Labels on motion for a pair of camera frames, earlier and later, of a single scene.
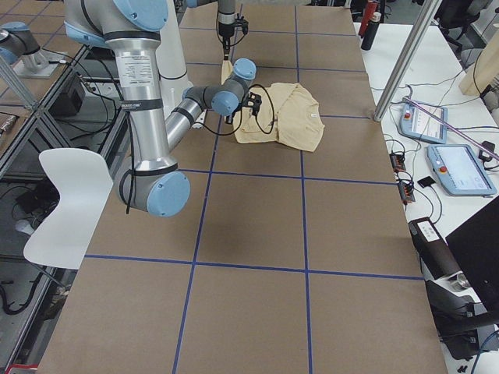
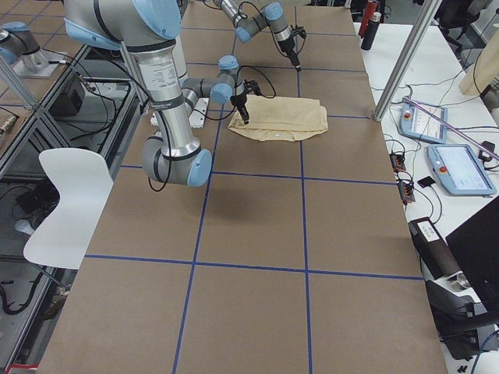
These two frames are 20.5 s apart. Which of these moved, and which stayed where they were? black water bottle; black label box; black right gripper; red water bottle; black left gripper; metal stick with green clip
Moved: black left gripper; black right gripper
Stayed: red water bottle; black label box; metal stick with green clip; black water bottle
